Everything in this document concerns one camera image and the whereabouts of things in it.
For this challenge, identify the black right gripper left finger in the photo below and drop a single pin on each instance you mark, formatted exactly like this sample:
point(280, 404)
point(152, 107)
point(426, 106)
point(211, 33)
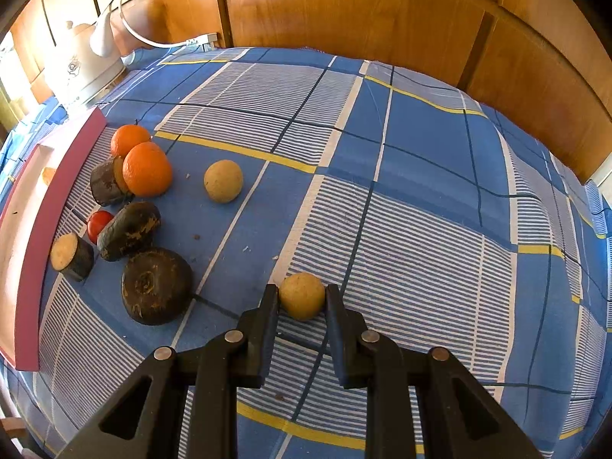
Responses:
point(192, 391)

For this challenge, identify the pale-topped cut log piece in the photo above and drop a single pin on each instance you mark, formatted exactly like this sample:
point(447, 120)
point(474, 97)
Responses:
point(72, 256)

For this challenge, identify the small red tomato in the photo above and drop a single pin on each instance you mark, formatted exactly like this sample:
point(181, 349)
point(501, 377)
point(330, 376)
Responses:
point(96, 224)

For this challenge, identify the yellow apple-like fruit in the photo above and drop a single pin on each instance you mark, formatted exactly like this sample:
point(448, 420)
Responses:
point(47, 175)

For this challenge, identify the dark round fruit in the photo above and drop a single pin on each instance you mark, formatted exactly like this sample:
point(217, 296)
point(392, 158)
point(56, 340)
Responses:
point(156, 286)

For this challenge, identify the small tan round fruit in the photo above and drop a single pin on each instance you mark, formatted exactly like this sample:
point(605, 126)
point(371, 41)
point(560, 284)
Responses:
point(302, 296)
point(223, 181)

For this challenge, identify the orange with stem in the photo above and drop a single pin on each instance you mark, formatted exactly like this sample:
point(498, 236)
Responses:
point(127, 137)

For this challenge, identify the large orange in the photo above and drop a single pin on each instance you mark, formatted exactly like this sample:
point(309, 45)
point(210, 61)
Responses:
point(147, 171)

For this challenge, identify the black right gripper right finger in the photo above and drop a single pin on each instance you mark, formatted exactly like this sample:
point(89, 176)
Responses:
point(418, 403)

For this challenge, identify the white ceramic electric kettle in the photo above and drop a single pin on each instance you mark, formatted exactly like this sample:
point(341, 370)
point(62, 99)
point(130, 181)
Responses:
point(84, 62)

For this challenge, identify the dark cut log piece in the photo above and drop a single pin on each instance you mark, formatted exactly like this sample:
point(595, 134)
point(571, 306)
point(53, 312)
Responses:
point(107, 184)

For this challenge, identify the pink-rimmed white tray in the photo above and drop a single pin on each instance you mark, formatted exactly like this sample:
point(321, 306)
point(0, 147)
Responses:
point(28, 224)

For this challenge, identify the dark oblong fruit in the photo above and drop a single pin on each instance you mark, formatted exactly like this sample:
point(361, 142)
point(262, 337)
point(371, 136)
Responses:
point(130, 231)

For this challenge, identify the blue plaid tablecloth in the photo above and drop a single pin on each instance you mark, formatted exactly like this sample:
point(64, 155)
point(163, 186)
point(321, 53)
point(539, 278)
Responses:
point(441, 221)

